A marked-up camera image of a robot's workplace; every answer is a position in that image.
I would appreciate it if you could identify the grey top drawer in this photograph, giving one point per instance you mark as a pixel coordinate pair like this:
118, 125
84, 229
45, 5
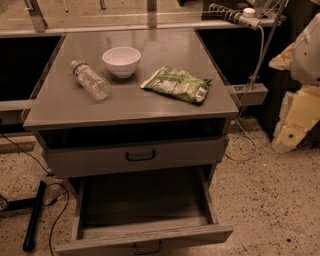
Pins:
132, 157

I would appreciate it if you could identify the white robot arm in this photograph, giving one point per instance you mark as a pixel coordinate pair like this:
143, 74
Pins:
310, 38

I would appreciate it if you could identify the white ceramic bowl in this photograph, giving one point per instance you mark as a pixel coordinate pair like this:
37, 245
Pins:
122, 61

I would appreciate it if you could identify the grey drawer cabinet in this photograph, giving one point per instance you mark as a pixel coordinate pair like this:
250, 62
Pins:
63, 115

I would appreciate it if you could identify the white power strip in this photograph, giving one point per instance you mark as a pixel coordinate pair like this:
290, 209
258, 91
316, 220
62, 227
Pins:
244, 18

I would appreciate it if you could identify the foam gripper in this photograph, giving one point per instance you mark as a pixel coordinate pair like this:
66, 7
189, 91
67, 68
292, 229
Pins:
308, 55

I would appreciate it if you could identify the dark cabinet on right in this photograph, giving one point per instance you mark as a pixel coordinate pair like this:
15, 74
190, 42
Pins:
298, 14

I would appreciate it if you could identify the black stand leg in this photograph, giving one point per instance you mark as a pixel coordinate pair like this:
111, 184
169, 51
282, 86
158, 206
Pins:
35, 204

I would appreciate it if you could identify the grey drawer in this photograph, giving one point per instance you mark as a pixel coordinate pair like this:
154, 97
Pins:
132, 157
143, 213

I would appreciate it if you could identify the green chip bag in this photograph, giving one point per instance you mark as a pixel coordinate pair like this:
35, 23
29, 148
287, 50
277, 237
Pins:
178, 84

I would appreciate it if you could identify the clear plastic water bottle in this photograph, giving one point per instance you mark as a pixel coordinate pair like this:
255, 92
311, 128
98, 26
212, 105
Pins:
92, 82

